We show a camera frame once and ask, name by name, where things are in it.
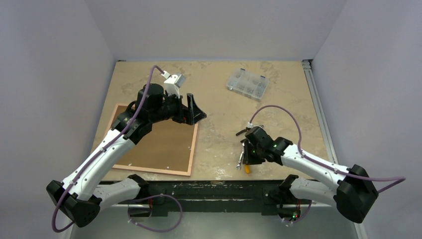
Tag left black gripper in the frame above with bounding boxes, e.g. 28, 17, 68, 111
150, 90, 206, 125

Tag yellow handled screwdriver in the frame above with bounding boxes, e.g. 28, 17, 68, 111
244, 164, 251, 174

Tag pink picture frame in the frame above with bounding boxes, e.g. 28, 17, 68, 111
113, 120, 199, 177

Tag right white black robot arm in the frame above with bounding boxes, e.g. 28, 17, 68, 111
237, 126, 379, 223

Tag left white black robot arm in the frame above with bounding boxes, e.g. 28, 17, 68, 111
46, 84, 207, 233

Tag silver combination wrench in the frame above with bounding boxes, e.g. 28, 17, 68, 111
236, 144, 245, 170

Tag orange black pliers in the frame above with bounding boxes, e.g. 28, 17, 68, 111
235, 125, 267, 145

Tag clear plastic screw organizer box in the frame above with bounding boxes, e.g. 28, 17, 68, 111
226, 68, 269, 102

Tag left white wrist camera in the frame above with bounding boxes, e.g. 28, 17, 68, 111
161, 71, 186, 99

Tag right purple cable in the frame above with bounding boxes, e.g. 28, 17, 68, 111
249, 105, 407, 194

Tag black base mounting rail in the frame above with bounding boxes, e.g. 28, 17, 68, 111
118, 180, 310, 217

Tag aluminium extrusion frame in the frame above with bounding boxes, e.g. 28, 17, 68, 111
302, 59, 368, 239

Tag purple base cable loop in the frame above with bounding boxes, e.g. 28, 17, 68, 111
127, 194, 184, 233

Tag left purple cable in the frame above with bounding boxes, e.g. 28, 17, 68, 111
51, 65, 166, 233

